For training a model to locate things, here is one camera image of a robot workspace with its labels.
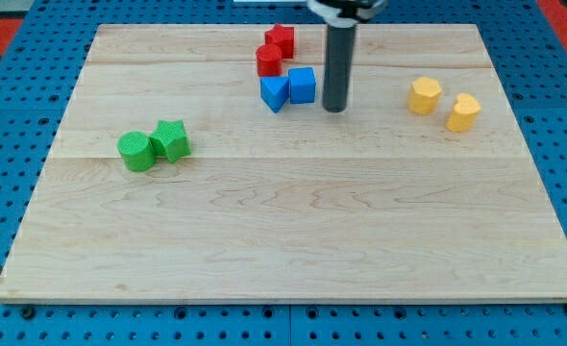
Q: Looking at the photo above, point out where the blue cube block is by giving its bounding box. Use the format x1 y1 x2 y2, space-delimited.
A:
288 67 316 104

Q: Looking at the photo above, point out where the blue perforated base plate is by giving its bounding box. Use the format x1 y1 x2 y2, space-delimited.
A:
0 1 567 345

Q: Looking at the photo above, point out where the blue triangle block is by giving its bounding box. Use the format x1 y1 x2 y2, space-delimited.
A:
259 76 289 113

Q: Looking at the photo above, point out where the green cylinder block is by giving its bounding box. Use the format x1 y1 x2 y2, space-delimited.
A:
116 131 156 172

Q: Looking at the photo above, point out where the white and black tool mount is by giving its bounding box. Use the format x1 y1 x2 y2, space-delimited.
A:
307 0 388 27

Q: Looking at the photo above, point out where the light wooden board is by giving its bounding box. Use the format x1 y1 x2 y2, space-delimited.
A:
0 24 567 305

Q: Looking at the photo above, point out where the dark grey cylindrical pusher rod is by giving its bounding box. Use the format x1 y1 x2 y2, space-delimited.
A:
322 25 356 113

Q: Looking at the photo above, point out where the red cylinder block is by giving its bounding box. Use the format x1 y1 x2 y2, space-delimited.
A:
256 44 283 77

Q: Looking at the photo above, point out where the yellow hexagon block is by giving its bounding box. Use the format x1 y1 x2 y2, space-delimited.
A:
407 77 442 115

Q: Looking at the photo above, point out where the yellow heart block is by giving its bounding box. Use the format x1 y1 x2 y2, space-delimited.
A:
446 93 481 133

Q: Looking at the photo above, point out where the green star block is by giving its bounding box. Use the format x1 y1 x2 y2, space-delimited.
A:
149 120 191 163

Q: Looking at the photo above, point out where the red star block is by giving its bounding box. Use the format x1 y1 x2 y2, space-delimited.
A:
264 23 295 59

